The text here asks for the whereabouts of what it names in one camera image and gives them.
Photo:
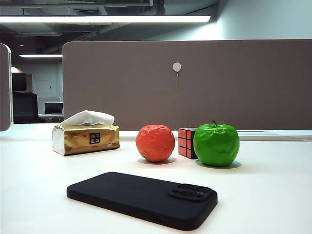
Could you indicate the orange round fruit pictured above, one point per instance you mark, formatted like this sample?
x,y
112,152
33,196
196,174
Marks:
x,y
156,143

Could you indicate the green apple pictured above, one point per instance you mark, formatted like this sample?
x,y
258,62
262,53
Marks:
x,y
215,146

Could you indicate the Rubik's cube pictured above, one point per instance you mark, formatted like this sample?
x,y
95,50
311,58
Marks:
x,y
185,143

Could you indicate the wide brown desk partition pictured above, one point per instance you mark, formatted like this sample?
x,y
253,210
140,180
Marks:
x,y
146,97

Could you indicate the white tissue sheet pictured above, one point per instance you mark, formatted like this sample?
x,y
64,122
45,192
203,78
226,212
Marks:
x,y
90,117

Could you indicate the gold tissue pack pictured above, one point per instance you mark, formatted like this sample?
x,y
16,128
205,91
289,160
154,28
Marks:
x,y
78,141

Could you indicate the black smartphone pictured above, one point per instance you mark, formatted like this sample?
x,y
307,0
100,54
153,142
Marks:
x,y
136,197

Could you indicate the background laptop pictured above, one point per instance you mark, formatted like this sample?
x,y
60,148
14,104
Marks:
x,y
53,108

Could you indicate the long ceiling light strip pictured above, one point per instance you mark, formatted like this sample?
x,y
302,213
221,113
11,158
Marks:
x,y
109,19

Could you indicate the short ceiling light strip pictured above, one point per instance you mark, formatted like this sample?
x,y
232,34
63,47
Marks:
x,y
41,55

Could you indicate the black office chair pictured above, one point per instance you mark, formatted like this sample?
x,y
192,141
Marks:
x,y
24,107

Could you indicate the dark background cabinet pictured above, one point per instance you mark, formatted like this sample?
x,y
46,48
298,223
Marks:
x,y
19,81

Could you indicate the narrow brown desk partition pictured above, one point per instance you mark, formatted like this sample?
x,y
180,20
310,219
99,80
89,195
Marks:
x,y
5,92

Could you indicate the white wall hook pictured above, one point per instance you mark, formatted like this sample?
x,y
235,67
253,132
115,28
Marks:
x,y
176,67

